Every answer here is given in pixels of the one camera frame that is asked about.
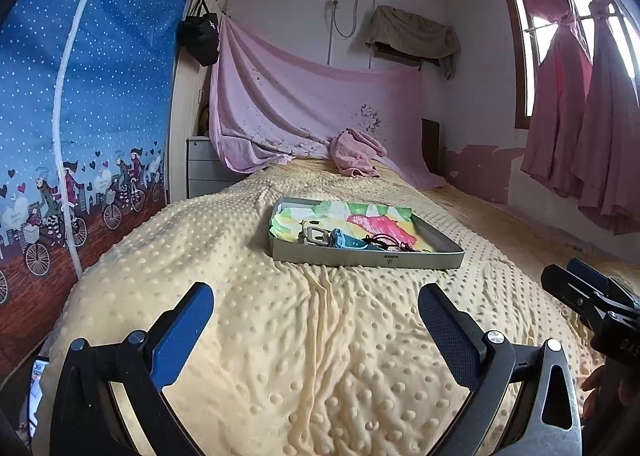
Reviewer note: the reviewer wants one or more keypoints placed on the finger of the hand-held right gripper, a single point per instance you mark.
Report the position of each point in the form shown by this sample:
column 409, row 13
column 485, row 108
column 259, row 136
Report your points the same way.
column 600, row 281
column 570, row 293

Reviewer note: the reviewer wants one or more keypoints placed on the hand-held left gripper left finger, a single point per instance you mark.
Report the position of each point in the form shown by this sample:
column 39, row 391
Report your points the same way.
column 182, row 331

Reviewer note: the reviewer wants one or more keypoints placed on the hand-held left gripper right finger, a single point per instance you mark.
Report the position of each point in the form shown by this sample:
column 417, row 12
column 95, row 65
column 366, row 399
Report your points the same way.
column 447, row 331

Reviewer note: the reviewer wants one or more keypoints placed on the grey metal tray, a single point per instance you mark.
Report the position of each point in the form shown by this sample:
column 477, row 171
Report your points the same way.
column 370, row 258

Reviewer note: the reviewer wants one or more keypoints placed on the silver hair claw clip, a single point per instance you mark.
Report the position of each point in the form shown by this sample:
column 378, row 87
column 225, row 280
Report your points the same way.
column 316, row 236

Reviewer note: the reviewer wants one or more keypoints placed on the person's right hand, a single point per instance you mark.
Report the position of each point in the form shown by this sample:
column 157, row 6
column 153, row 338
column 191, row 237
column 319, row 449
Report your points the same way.
column 595, row 381

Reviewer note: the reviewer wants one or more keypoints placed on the colourful tray liner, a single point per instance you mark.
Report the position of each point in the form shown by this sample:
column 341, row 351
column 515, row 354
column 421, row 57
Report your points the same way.
column 380, row 223

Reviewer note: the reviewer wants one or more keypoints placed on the blue hair clip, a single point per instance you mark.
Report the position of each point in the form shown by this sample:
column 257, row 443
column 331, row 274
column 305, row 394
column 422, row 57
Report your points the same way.
column 345, row 238

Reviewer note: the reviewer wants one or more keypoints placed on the grey drawer cabinet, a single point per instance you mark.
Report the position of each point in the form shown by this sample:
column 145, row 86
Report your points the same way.
column 207, row 166

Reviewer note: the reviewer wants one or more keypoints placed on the crumpled pink towel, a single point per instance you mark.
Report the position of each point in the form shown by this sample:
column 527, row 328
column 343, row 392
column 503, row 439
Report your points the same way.
column 357, row 151

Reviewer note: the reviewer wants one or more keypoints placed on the light wooden wardrobe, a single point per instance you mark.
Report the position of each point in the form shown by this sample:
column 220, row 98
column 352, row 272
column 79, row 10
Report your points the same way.
column 185, row 126

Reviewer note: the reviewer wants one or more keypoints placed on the blue printed curtain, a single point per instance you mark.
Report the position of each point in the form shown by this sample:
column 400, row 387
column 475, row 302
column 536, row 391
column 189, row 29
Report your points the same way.
column 100, row 111

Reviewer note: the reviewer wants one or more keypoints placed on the pink hanging sheet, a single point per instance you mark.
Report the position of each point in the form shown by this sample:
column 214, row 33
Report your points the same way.
column 290, row 101

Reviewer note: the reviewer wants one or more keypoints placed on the black bag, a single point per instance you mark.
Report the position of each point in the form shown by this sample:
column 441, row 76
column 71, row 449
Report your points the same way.
column 200, row 38

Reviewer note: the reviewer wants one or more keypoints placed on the olive cloth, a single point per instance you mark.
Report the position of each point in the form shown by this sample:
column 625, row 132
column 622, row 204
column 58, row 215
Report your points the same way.
column 412, row 33

